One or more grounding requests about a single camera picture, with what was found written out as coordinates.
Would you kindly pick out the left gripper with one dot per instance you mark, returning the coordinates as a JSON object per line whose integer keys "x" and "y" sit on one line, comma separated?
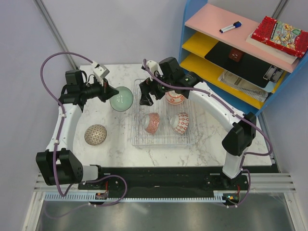
{"x": 106, "y": 91}

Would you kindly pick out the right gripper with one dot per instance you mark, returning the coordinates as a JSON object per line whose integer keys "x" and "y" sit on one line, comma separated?
{"x": 145, "y": 88}

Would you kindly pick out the green ribbed bowl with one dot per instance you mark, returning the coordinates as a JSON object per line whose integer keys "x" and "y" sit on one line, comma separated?
{"x": 122, "y": 101}

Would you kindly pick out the orange leaf pattern bowl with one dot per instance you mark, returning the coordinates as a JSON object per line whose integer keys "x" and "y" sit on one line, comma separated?
{"x": 173, "y": 98}

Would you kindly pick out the white wire dish rack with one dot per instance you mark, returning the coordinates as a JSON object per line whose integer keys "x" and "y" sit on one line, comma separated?
{"x": 165, "y": 135}

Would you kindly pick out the brown lattice pattern bowl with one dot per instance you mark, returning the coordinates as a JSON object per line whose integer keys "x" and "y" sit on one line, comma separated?
{"x": 95, "y": 134}

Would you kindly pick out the blue triangle pattern bowl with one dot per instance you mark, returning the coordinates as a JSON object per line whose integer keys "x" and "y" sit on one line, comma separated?
{"x": 180, "y": 122}

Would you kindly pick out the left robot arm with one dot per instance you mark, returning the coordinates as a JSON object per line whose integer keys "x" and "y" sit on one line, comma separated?
{"x": 58, "y": 164}

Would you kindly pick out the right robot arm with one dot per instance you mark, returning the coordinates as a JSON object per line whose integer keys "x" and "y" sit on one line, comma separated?
{"x": 167, "y": 76}

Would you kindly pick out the blue shelf unit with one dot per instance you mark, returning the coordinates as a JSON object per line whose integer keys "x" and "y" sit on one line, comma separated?
{"x": 213, "y": 40}

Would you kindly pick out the brown cube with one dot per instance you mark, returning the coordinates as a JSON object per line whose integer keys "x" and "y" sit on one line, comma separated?
{"x": 236, "y": 54}

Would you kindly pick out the spiral notebook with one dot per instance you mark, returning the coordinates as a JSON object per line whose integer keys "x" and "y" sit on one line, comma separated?
{"x": 243, "y": 86}

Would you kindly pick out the blue whiteboard marker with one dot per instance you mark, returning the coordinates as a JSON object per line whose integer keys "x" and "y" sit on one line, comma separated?
{"x": 231, "y": 27}

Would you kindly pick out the black clipboard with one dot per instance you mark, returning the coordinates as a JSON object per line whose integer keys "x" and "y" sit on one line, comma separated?
{"x": 250, "y": 68}

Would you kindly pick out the grey book under red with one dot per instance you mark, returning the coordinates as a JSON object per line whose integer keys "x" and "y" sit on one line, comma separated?
{"x": 273, "y": 51}

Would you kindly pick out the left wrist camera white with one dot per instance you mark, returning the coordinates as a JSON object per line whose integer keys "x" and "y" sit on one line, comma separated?
{"x": 99, "y": 71}

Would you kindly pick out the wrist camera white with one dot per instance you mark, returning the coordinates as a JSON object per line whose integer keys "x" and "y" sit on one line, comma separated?
{"x": 99, "y": 71}
{"x": 152, "y": 65}

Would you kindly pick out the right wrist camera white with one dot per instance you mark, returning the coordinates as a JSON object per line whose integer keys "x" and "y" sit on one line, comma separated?
{"x": 152, "y": 65}

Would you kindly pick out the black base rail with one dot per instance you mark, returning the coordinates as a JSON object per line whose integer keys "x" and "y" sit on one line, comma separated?
{"x": 165, "y": 182}

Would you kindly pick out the white cable duct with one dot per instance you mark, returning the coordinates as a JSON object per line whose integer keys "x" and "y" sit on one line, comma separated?
{"x": 99, "y": 197}

